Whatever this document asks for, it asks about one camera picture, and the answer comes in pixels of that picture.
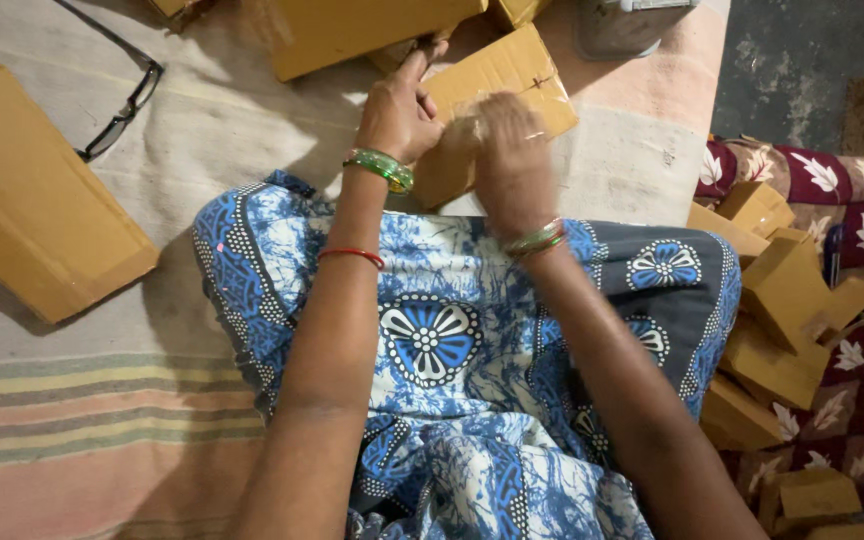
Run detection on red bangle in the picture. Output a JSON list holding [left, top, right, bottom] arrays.
[[317, 247, 387, 271]]

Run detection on taped brown cardboard box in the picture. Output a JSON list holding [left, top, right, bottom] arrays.
[[411, 22, 580, 212]]

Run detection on grey plastic container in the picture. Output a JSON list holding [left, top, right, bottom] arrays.
[[573, 0, 703, 63]]

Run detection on small brown cardboard box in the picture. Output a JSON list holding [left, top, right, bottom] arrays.
[[489, 0, 553, 32], [147, 0, 217, 24]]

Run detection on green and red bangles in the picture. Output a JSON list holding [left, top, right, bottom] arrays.
[[501, 216, 569, 261]]

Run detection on blue patterned garment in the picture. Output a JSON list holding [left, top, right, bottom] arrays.
[[191, 170, 744, 540]]

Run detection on black eyeglasses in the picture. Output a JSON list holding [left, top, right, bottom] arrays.
[[51, 0, 166, 164]]

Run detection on person's right hand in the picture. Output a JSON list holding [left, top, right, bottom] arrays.
[[460, 91, 561, 243]]

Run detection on pile of small cardboard boxes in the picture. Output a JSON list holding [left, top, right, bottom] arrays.
[[684, 180, 864, 540]]

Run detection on long flat cardboard box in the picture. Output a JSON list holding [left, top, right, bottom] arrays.
[[0, 59, 162, 326]]

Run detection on person's left hand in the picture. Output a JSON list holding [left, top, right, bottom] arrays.
[[355, 37, 450, 164]]

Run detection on large brown cardboard box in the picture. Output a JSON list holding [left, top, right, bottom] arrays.
[[265, 0, 490, 83]]

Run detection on striped beige blanket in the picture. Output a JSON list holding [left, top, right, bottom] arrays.
[[0, 0, 733, 540]]

